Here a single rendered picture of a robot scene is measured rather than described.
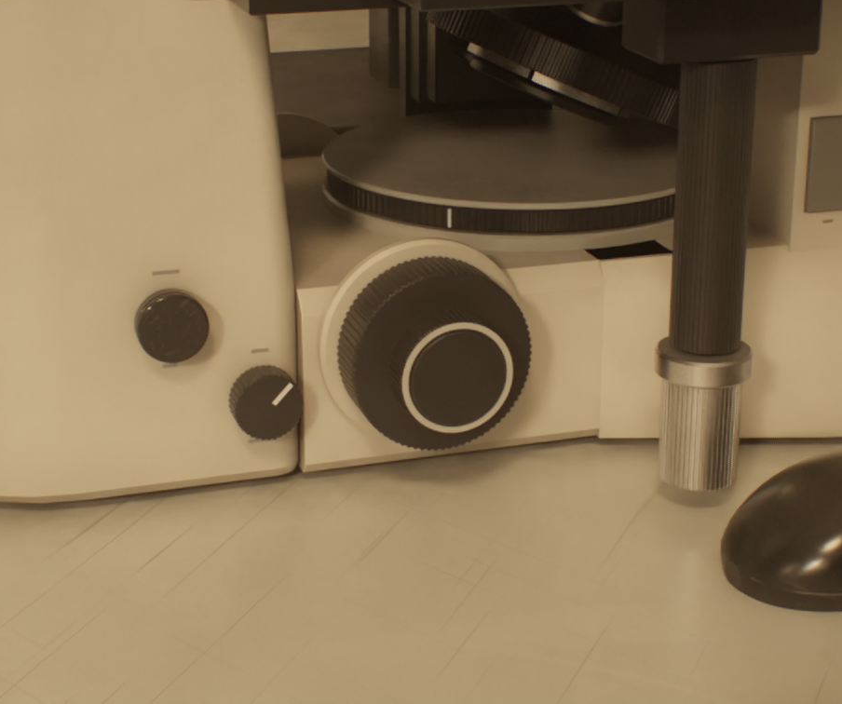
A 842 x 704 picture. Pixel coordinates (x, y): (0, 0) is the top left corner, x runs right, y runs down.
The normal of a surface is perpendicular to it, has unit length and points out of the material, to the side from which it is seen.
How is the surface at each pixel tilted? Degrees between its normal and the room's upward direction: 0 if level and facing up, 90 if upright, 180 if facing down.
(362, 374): 90
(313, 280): 0
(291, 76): 0
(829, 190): 90
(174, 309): 90
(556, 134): 0
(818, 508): 34
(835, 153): 90
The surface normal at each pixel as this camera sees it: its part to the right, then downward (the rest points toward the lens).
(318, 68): 0.00, -0.95
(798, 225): 0.31, 0.31
